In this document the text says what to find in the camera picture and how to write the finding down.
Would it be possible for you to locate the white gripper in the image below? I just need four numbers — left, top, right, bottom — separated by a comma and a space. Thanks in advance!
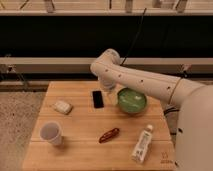
100, 79, 118, 104

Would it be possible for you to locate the black eraser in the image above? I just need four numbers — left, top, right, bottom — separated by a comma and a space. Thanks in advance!
92, 91, 104, 108

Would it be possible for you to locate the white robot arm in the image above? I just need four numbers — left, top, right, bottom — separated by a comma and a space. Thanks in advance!
90, 48, 213, 171

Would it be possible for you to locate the white sponge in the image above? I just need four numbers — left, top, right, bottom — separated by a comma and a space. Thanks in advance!
53, 100, 72, 115

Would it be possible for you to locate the green bowl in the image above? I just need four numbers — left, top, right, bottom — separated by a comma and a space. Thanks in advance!
117, 88, 147, 115

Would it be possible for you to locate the red sausage toy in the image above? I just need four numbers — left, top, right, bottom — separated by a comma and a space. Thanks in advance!
99, 128, 120, 143

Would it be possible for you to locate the wooden cutting board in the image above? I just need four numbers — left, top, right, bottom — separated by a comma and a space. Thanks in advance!
23, 81, 175, 171

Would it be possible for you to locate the white tube bottle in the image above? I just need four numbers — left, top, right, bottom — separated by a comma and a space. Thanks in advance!
132, 124, 153, 163

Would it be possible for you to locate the white paper cup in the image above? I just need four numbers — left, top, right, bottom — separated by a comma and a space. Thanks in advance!
39, 122, 62, 146

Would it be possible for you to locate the black floor cable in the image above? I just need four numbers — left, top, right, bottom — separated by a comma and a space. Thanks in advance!
163, 105, 181, 118

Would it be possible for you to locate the black hanging cable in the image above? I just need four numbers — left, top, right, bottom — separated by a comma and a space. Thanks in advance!
119, 7, 148, 66

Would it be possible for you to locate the grey metal rail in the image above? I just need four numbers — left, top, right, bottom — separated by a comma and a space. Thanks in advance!
0, 57, 213, 74

